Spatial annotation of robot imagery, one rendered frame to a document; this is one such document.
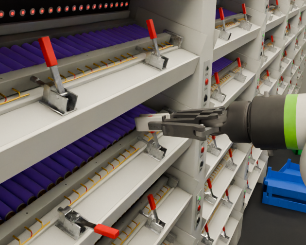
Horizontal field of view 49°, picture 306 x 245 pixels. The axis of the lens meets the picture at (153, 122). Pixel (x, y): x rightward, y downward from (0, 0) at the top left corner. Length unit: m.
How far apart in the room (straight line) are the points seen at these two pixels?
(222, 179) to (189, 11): 0.78
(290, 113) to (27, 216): 0.42
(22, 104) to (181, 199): 0.59
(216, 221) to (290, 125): 0.97
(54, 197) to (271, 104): 0.37
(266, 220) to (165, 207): 1.34
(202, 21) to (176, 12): 0.07
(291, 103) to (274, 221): 1.64
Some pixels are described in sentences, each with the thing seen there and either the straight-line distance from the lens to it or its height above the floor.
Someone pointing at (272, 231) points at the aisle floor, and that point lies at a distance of 2.10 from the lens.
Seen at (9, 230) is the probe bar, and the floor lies 0.98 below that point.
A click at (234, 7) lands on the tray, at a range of 1.50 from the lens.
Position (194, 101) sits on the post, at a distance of 0.85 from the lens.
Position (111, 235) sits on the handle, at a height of 0.96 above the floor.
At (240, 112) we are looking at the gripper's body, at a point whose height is 1.08.
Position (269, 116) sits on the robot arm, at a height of 1.08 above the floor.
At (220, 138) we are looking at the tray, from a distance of 1.28.
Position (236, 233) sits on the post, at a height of 0.09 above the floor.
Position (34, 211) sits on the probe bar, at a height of 0.98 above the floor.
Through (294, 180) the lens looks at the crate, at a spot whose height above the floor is 0.10.
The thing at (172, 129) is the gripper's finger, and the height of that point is 1.03.
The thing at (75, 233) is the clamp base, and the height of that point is 0.94.
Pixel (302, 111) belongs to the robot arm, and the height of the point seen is 1.10.
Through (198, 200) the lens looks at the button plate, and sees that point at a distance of 1.02.
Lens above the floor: 1.27
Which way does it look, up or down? 22 degrees down
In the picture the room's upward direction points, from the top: straight up
